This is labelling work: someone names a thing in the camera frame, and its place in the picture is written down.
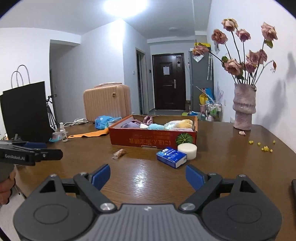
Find blue tissue pack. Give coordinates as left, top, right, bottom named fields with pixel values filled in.
left=156, top=147, right=187, bottom=169

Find white soft roll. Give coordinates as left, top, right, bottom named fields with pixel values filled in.
left=164, top=120, right=181, bottom=130

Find light blue soft item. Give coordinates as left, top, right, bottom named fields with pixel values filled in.
left=148, top=123, right=165, bottom=131

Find person's left hand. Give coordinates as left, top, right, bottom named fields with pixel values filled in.
left=0, top=170, right=16, bottom=205

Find white foam cylinder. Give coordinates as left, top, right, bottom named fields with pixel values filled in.
left=177, top=143, right=197, bottom=160

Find wrapped snack bar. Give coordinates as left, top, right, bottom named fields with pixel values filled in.
left=112, top=149, right=126, bottom=160

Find black paper bag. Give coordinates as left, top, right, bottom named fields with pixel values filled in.
left=1, top=75, right=54, bottom=143

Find small white spray bottle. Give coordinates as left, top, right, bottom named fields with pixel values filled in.
left=59, top=123, right=68, bottom=142

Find orange plastic strip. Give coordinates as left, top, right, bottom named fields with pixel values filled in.
left=68, top=128, right=109, bottom=138

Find blue wet wipes pack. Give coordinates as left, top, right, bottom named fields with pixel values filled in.
left=95, top=115, right=122, bottom=130

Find yellow plush toy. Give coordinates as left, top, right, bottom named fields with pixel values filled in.
left=177, top=119, right=193, bottom=128

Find white power strip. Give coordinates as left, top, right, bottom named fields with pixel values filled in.
left=64, top=118, right=88, bottom=127

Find red cardboard box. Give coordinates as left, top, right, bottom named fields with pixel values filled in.
left=108, top=114, right=198, bottom=149

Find yellow petal crumbs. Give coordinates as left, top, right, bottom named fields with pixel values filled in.
left=248, top=140, right=273, bottom=153

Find purple folded cloth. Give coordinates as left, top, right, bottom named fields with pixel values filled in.
left=121, top=120, right=142, bottom=128

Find pink satin scrunchie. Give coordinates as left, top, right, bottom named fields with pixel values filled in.
left=143, top=115, right=153, bottom=126

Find yellow bucket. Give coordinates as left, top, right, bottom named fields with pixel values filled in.
left=199, top=93, right=209, bottom=105

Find pink ribbed suitcase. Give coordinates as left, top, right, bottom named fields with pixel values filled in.
left=83, top=82, right=132, bottom=122

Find pink textured vase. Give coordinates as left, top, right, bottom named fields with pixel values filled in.
left=233, top=84, right=256, bottom=131

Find grey refrigerator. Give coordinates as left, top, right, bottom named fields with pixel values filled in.
left=189, top=51, right=214, bottom=111

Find dried pink roses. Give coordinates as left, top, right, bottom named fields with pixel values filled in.
left=192, top=18, right=278, bottom=87

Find dark front door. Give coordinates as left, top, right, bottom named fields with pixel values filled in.
left=152, top=53, right=186, bottom=110

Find camera tripod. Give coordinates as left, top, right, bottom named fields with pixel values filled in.
left=46, top=94, right=58, bottom=131

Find wire rack with bottles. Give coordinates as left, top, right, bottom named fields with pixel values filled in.
left=205, top=101, right=222, bottom=122

